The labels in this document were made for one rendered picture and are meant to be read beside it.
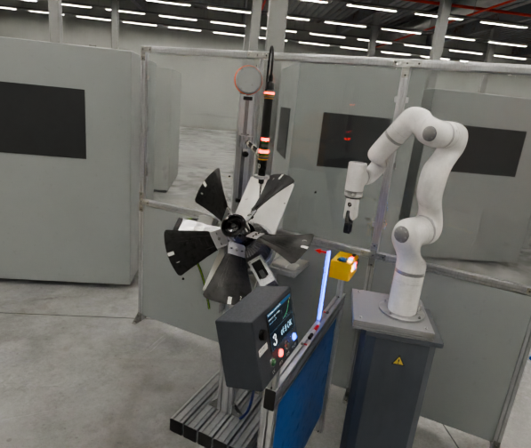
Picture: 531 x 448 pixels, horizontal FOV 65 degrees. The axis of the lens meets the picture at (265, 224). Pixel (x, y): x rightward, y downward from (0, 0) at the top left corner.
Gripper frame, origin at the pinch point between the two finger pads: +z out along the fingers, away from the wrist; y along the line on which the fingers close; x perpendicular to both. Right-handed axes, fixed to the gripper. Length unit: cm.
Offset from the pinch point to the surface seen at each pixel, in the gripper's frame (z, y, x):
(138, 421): 123, -39, 90
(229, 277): 21, -41, 39
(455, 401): 101, 46, -68
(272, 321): 2, -97, -5
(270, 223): 6.7, 2.1, 40.6
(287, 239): 4.1, -23.9, 20.8
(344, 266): 17.8, -3.5, -2.0
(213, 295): 27, -50, 42
